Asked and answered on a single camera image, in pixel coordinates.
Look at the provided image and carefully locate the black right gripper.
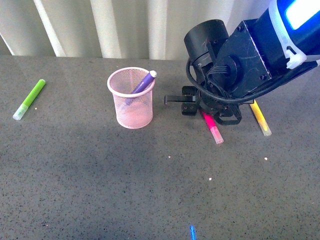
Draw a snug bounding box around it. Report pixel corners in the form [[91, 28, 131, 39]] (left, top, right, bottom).
[[164, 19, 272, 126]]

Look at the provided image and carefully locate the pink marker pen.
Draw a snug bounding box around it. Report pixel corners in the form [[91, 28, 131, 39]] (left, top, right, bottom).
[[200, 111, 224, 144]]

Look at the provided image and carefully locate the purple marker pen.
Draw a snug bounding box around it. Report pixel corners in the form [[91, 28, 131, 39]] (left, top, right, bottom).
[[126, 69, 157, 95]]

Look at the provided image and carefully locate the pink mesh pen cup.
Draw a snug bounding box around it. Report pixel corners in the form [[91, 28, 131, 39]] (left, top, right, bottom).
[[107, 67, 156, 129]]

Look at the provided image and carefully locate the yellow marker pen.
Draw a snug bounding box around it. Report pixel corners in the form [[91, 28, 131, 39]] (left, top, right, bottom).
[[250, 100, 272, 137]]

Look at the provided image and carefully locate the white pleated curtain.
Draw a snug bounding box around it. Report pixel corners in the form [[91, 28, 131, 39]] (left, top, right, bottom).
[[0, 0, 269, 60]]

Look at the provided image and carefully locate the green marker pen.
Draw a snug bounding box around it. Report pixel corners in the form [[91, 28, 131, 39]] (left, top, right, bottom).
[[12, 79, 46, 121]]

